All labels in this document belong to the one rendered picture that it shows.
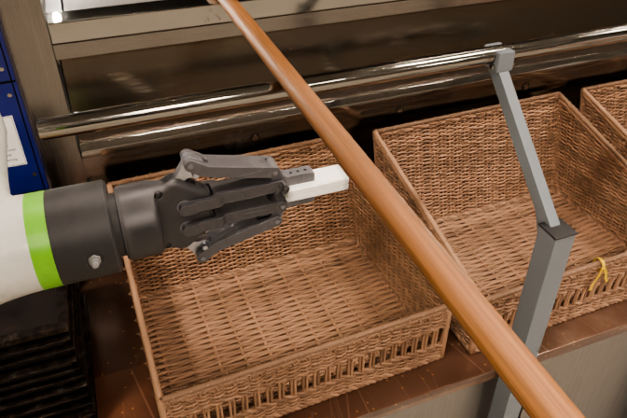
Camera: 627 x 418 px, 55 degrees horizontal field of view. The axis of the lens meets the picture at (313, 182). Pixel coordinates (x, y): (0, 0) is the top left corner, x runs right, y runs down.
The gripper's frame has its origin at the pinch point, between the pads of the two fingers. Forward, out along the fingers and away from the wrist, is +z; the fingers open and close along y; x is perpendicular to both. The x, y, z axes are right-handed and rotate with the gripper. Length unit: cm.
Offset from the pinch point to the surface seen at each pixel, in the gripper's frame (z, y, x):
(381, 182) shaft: 5.7, -1.6, 4.5
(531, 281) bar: 42, 35, -7
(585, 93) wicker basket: 99, 34, -60
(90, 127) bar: -21.7, 3.0, -26.7
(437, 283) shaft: 4.4, -0.4, 18.4
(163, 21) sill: -6, 3, -64
